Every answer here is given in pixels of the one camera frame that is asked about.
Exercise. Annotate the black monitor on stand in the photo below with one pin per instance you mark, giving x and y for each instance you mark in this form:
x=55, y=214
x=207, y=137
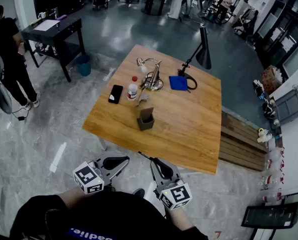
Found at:
x=271, y=216

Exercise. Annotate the black smartphone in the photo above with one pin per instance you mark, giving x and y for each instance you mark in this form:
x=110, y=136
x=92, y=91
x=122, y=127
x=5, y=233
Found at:
x=115, y=94

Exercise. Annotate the row of clear plastic bottles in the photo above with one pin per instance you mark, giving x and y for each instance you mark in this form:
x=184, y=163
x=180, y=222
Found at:
x=273, y=174

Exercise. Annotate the wooden slat bench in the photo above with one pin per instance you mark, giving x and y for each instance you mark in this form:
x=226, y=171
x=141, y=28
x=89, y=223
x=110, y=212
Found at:
x=241, y=144

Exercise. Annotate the person's black shirt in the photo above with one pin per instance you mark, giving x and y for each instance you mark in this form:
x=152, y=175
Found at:
x=108, y=216

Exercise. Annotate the black desk lamp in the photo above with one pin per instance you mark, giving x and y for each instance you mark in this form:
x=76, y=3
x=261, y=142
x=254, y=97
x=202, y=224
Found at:
x=205, y=56

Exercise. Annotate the white paper sheet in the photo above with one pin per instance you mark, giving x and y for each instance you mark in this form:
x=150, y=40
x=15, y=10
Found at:
x=46, y=25

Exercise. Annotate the person's black shoe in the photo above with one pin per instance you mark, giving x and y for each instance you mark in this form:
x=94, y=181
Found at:
x=139, y=192

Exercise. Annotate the blue waste bin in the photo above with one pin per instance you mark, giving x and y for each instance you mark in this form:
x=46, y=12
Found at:
x=84, y=65

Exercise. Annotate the silver desk lamp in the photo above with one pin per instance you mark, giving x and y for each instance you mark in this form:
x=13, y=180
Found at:
x=153, y=82

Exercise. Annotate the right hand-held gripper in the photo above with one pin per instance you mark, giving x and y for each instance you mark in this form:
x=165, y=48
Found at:
x=176, y=195

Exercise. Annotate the white jug with yellow cap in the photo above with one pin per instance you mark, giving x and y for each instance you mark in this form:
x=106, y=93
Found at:
x=263, y=135

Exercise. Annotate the black side table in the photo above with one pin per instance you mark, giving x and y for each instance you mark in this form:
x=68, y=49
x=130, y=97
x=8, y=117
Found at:
x=64, y=29

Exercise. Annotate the clear bottle with red cap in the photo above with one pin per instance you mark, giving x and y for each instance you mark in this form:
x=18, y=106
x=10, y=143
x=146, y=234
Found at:
x=132, y=92

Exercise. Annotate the grey wheeled machine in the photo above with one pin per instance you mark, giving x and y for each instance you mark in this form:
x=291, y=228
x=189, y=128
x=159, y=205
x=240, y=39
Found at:
x=1, y=96

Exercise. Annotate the silver scalloped metal piece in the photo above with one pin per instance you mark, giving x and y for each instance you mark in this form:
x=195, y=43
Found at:
x=145, y=99

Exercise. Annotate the person's left forearm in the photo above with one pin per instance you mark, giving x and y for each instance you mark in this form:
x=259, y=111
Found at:
x=72, y=197

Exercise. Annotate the blue cloth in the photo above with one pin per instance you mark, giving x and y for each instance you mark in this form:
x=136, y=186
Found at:
x=178, y=83

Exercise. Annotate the dark brown pen holder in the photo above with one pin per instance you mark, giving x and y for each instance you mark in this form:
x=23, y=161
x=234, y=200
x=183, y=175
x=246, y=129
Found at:
x=146, y=125

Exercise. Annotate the brown woven basket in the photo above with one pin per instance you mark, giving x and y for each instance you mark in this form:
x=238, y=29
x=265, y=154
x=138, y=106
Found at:
x=271, y=79

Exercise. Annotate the white mug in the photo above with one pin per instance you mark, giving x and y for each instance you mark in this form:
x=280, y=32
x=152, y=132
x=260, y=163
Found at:
x=42, y=15

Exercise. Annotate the purple case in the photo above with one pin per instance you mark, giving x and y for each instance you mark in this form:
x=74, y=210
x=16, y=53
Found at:
x=62, y=17

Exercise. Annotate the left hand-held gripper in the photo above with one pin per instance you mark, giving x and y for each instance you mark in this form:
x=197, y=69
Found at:
x=89, y=177

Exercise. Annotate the person's right forearm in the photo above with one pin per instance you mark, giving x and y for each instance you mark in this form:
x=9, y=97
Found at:
x=177, y=219

